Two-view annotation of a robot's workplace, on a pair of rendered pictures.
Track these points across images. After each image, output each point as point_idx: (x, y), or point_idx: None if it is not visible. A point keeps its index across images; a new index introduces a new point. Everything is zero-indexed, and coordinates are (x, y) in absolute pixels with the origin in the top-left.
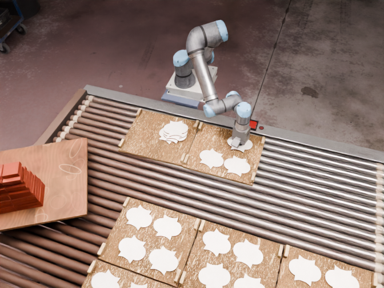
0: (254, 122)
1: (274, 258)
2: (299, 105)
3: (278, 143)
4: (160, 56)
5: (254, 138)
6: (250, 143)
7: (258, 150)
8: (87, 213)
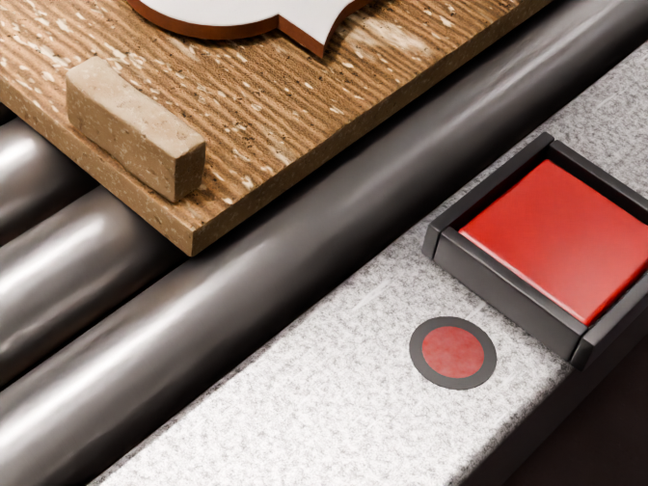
0: (585, 280)
1: None
2: None
3: (10, 393)
4: None
5: (268, 108)
6: (199, 7)
7: (49, 55)
8: None
